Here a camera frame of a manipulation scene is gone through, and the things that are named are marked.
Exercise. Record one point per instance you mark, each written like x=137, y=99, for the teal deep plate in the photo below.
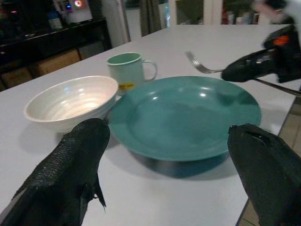
x=176, y=117

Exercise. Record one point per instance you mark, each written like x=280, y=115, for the grey curtain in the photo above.
x=150, y=16

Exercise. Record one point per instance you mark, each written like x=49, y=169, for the blue labelled bottle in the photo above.
x=55, y=21

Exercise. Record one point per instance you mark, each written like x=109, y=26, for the white ribbed bowl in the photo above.
x=70, y=103

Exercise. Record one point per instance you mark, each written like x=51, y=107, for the black shelf unit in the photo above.
x=23, y=44

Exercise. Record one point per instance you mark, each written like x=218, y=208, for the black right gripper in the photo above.
x=289, y=56

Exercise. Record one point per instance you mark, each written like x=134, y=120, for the white framed glass door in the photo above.
x=190, y=11

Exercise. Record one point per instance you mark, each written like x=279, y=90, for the brown cardboard box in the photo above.
x=56, y=62
x=15, y=78

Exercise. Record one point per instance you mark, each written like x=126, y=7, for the pale green mug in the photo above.
x=127, y=73

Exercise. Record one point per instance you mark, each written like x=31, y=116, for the silver metal fork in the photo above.
x=202, y=68

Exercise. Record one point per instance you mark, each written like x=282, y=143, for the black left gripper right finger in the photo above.
x=270, y=176

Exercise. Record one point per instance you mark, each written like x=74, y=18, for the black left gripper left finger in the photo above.
x=58, y=176

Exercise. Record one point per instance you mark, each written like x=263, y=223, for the grey storage box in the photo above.
x=91, y=50

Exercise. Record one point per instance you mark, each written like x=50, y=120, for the white countertop appliance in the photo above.
x=78, y=11

